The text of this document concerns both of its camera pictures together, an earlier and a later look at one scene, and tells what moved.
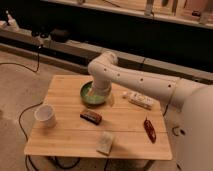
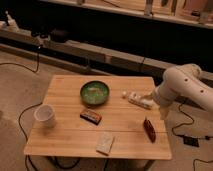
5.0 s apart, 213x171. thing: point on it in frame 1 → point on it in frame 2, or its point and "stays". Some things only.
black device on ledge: x=60 y=36 stays
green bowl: x=91 y=98 stays
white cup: x=46 y=115 stays
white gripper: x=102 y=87 → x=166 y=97
